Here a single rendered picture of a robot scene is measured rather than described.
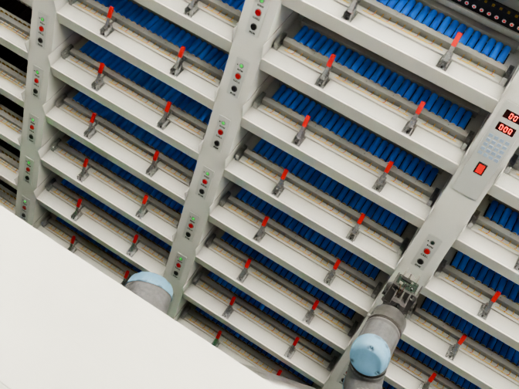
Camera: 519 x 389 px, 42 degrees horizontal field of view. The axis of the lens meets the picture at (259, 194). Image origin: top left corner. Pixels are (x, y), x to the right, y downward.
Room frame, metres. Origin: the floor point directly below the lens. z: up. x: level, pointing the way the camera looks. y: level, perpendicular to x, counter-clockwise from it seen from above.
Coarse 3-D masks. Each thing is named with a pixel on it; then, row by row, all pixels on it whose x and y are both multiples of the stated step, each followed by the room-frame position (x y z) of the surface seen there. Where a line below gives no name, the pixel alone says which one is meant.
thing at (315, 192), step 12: (252, 156) 1.71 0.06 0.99; (276, 168) 1.70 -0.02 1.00; (288, 180) 1.68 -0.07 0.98; (300, 180) 1.68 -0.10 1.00; (312, 192) 1.66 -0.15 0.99; (336, 204) 1.64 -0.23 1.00; (348, 216) 1.63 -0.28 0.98; (372, 228) 1.60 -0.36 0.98; (384, 228) 1.60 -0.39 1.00; (396, 240) 1.58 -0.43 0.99
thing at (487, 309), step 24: (456, 264) 1.56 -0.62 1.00; (480, 264) 1.59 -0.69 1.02; (432, 288) 1.49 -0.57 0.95; (456, 288) 1.51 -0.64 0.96; (480, 288) 1.51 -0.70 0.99; (504, 288) 1.54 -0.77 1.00; (456, 312) 1.47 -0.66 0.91; (480, 312) 1.45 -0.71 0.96; (504, 312) 1.47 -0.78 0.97; (504, 336) 1.42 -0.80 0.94
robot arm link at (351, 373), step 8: (352, 368) 1.07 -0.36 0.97; (352, 376) 1.07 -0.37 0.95; (360, 376) 1.06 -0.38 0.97; (368, 376) 1.05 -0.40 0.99; (376, 376) 1.06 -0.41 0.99; (384, 376) 1.08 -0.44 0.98; (344, 384) 1.08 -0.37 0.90; (352, 384) 1.05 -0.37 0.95; (360, 384) 1.04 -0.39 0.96; (368, 384) 1.05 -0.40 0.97; (376, 384) 1.06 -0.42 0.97
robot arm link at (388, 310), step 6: (378, 306) 1.21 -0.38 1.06; (384, 306) 1.20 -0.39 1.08; (390, 306) 1.20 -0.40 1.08; (372, 312) 1.20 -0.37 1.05; (378, 312) 1.18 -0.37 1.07; (384, 312) 1.18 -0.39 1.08; (390, 312) 1.18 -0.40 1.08; (396, 312) 1.19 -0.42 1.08; (396, 318) 1.17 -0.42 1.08; (402, 318) 1.19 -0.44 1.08; (402, 324) 1.17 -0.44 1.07; (402, 330) 1.17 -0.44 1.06
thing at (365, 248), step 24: (240, 144) 1.73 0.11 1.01; (240, 168) 1.68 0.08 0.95; (264, 168) 1.71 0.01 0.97; (264, 192) 1.63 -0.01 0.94; (288, 192) 1.65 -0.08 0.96; (312, 216) 1.60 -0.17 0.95; (336, 240) 1.57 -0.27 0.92; (360, 240) 1.57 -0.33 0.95; (384, 240) 1.59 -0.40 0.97; (408, 240) 1.59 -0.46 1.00; (384, 264) 1.52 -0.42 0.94
